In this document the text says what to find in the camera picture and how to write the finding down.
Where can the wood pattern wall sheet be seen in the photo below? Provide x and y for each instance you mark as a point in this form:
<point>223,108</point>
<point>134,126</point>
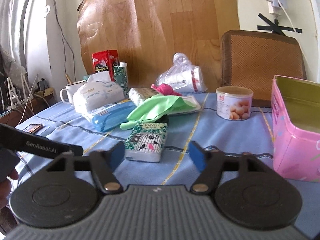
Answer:
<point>147,33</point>

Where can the person's left hand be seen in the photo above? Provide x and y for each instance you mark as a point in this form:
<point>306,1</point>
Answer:
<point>5,188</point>

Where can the green cloth glove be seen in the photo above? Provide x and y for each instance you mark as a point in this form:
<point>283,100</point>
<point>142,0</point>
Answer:
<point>152,109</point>

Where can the blue plastic case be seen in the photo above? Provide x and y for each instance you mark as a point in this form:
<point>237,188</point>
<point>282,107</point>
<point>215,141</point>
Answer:
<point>110,117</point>

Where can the cotton swab pack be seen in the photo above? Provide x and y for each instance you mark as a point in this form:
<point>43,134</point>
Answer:
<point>139,95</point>

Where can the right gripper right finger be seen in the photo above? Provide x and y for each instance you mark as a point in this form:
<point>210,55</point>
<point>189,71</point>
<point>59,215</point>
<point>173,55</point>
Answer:
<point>209,164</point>

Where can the pink macaron tin box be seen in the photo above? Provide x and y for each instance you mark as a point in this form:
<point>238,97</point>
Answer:
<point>295,118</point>

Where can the blue striped tablecloth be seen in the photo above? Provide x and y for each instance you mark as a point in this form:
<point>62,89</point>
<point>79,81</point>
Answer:
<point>61,123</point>

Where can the brown woven chair back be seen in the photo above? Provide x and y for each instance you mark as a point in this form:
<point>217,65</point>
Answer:
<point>251,59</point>

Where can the small yellow card pack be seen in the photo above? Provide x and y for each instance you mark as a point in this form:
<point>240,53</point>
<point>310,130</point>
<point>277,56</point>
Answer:
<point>33,128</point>

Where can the white peanut can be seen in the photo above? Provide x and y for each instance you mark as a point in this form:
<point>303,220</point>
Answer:
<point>233,103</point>

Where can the green patterned tissue pack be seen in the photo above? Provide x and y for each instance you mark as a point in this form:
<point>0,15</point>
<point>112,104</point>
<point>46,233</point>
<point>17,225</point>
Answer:
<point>146,142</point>

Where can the white power strip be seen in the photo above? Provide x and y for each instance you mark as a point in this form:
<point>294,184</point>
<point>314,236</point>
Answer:
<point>274,7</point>

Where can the white enamel mug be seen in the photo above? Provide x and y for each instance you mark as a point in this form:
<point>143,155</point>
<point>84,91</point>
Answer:
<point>70,90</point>

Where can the red snack bag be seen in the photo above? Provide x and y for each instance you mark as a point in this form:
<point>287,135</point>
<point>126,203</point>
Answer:
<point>105,61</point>

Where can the plastic bag with paper cups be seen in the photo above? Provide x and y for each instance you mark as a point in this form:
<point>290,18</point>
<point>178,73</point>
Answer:
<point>183,76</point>

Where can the white tissue paper pack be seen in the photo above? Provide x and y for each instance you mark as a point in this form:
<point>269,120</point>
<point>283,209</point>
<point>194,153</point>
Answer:
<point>98,91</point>

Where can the white packaged pad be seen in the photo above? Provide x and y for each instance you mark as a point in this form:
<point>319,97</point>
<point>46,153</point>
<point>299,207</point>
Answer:
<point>191,105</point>

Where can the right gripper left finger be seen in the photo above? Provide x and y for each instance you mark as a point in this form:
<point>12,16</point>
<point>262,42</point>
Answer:
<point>103,164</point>

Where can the green drink carton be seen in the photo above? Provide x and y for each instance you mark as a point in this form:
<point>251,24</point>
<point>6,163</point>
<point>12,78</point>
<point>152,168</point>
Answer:
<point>120,76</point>

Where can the black tape cross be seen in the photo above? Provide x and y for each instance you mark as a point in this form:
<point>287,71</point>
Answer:
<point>274,27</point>

